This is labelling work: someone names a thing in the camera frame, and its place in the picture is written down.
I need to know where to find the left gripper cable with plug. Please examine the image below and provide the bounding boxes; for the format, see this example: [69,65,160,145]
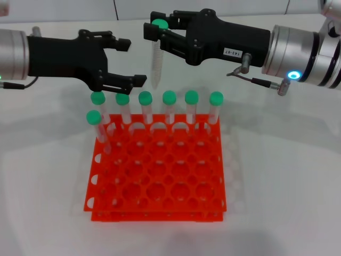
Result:
[0,26,43,90]

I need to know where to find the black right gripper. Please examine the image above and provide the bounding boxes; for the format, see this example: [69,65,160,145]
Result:
[143,8,272,68]

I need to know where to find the orange test tube rack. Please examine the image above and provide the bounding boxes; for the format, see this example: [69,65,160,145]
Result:
[83,113,228,222]

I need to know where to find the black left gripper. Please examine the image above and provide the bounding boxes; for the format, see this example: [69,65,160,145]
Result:
[26,29,148,94]

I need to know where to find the right gripper cable with plug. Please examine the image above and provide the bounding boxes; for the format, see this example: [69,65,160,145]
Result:
[226,52,293,97]

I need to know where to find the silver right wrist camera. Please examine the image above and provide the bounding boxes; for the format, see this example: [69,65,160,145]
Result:
[318,0,341,20]

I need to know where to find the gripper cable with plug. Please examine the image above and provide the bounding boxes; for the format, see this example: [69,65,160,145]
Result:
[0,26,43,90]
[226,52,293,97]

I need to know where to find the clear test tube green cap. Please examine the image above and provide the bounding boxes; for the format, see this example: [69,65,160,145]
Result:
[162,90,177,125]
[85,110,112,156]
[115,92,133,127]
[184,90,200,126]
[207,91,224,127]
[138,91,155,126]
[90,91,112,126]
[150,18,169,90]

